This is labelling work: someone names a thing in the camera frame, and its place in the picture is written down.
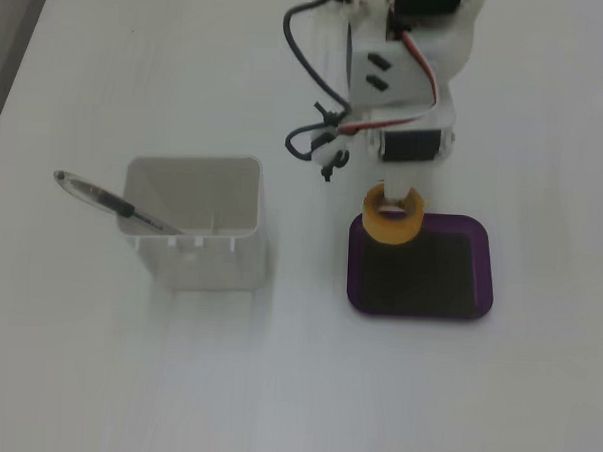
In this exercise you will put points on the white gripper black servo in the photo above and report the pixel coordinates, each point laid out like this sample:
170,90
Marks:
409,147

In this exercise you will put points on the yellow tape roll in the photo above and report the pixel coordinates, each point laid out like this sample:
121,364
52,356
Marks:
391,230

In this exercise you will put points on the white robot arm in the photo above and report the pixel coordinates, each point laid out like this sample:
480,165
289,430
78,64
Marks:
460,38

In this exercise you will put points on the purple square tray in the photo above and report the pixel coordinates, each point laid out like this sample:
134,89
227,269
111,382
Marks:
444,272

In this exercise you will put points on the white square container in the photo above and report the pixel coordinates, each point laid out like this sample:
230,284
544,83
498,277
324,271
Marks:
205,262

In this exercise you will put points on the clear black pen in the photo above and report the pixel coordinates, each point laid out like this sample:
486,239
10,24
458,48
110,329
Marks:
102,196

